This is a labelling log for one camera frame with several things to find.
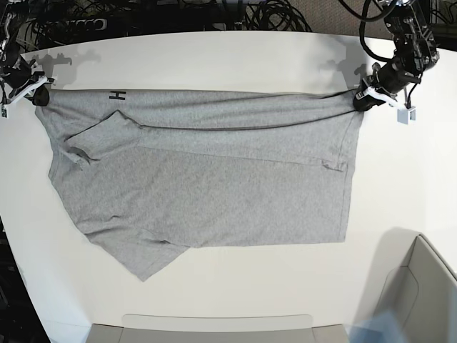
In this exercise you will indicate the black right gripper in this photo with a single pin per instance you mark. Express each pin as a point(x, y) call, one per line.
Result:
point(18, 81)

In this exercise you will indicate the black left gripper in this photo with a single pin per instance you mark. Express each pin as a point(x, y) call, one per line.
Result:
point(382, 86)

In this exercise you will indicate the grey T-shirt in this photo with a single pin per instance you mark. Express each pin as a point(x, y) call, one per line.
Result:
point(147, 175)

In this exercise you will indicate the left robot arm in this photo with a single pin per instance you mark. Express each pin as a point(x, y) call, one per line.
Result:
point(415, 52)

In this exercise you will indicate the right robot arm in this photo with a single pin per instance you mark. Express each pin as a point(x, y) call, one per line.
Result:
point(13, 15)

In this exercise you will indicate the grey plastic bin right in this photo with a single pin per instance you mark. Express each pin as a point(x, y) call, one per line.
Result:
point(422, 295)

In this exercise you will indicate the grey plastic bin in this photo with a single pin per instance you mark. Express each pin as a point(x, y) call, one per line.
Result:
point(147, 328)
point(422, 295)

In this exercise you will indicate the blue cloth blurred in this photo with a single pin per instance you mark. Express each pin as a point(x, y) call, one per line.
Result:
point(382, 328)

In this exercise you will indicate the grey plastic bin bottom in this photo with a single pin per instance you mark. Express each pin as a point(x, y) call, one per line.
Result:
point(147, 328)

